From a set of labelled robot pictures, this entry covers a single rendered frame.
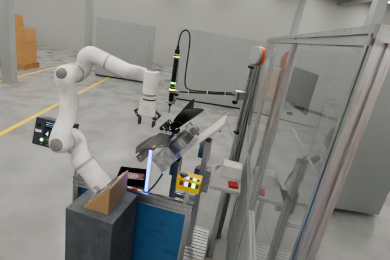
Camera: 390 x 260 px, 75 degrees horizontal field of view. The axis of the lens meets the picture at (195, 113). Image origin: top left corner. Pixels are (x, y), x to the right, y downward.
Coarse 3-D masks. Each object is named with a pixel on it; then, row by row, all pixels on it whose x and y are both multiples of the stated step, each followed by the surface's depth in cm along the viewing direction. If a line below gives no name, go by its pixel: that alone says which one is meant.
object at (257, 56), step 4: (252, 48) 217; (256, 48) 213; (260, 48) 209; (264, 48) 212; (252, 52) 217; (256, 52) 212; (260, 52) 208; (264, 52) 209; (252, 56) 216; (256, 56) 212; (260, 56) 208; (264, 56) 209; (252, 60) 216; (256, 60) 212; (260, 60) 210; (264, 60) 212; (256, 64) 215; (260, 64) 215
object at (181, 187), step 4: (180, 172) 174; (188, 172) 175; (180, 176) 169; (188, 176) 170; (192, 176) 171; (196, 176) 172; (200, 176) 173; (176, 180) 168; (184, 180) 167; (188, 180) 166; (192, 180) 166; (196, 180) 167; (200, 180) 168; (176, 184) 169; (184, 184) 168; (196, 184) 166; (200, 184) 166; (176, 188) 170; (180, 188) 169; (184, 188) 168; (188, 188) 168; (192, 188) 167; (192, 192) 168; (196, 192) 168
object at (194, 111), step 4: (192, 108) 191; (196, 108) 194; (180, 112) 190; (184, 112) 193; (188, 112) 195; (192, 112) 198; (196, 112) 200; (200, 112) 202; (176, 116) 197; (180, 116) 199; (184, 116) 200; (188, 116) 202; (192, 116) 203; (176, 120) 204; (180, 120) 205; (184, 120) 206; (188, 120) 207
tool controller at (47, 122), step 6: (36, 120) 177; (42, 120) 177; (48, 120) 176; (54, 120) 178; (36, 126) 177; (42, 126) 177; (48, 126) 176; (78, 126) 184; (36, 132) 177; (42, 132) 177; (36, 138) 177; (48, 138) 176; (36, 144) 178; (42, 144) 177; (48, 144) 176
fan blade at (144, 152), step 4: (152, 136) 218; (148, 140) 217; (140, 144) 221; (144, 144) 218; (136, 148) 222; (136, 152) 217; (140, 152) 214; (144, 152) 212; (148, 152) 210; (136, 156) 214; (144, 156) 209; (140, 160) 208
